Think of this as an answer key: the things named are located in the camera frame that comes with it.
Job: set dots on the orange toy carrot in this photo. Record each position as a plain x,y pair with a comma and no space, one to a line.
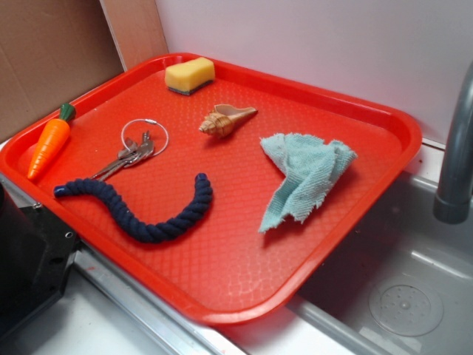
55,134

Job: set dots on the silver keys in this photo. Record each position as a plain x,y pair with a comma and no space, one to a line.
127,159

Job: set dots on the sink drain cover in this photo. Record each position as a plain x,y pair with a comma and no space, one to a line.
405,310

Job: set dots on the red plastic tray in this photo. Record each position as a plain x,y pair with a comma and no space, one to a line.
222,271

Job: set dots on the yellow sponge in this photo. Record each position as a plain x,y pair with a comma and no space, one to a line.
188,77

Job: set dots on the grey faucet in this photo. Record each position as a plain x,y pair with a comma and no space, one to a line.
454,193

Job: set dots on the grey sink basin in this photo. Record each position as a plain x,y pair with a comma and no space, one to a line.
398,240

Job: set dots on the light blue cloth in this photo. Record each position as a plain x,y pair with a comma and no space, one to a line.
311,168

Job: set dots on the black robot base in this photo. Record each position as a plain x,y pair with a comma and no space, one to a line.
37,250

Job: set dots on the tan spiral seashell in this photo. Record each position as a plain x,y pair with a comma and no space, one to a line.
224,119

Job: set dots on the brown cardboard panel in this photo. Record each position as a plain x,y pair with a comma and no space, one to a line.
55,51

